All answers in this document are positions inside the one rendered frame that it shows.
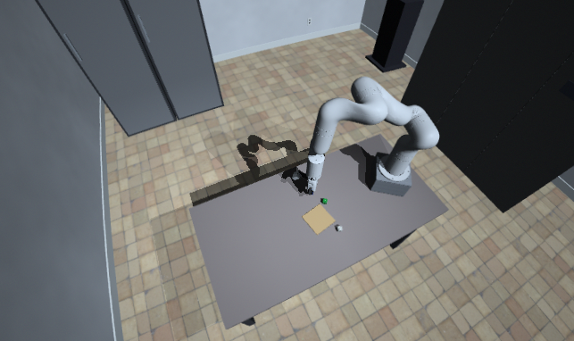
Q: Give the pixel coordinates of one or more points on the beige flat mat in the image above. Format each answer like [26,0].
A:
[318,219]

